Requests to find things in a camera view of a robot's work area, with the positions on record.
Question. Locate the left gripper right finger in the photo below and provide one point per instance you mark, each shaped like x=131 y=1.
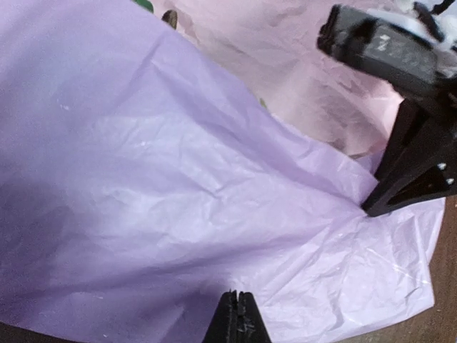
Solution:
x=250 y=327

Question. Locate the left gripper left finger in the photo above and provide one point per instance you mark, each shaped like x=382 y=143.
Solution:
x=223 y=325

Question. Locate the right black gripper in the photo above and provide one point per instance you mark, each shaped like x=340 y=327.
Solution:
x=419 y=163

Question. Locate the purple pink wrapping paper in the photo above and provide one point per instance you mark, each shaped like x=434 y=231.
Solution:
x=152 y=161

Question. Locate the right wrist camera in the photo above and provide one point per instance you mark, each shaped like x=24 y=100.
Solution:
x=415 y=47

